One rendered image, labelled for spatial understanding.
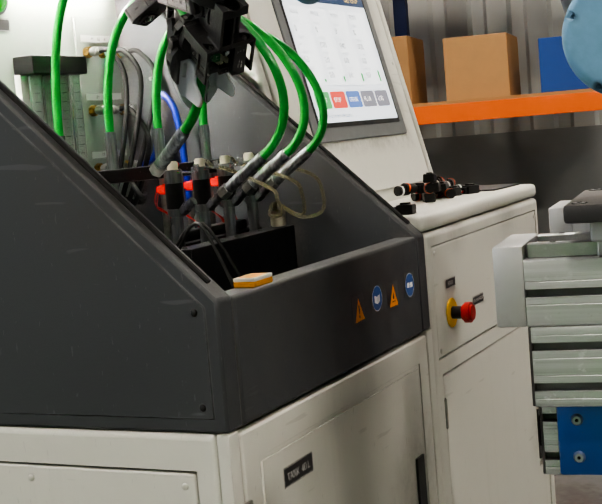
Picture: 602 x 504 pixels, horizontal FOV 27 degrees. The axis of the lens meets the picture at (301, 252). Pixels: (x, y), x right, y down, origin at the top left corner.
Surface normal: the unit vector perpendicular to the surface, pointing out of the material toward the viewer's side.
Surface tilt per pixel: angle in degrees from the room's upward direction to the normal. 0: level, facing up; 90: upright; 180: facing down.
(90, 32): 90
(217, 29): 103
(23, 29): 90
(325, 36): 76
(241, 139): 90
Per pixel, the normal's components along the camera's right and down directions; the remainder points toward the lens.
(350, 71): 0.85, -0.27
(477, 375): 0.90, -0.04
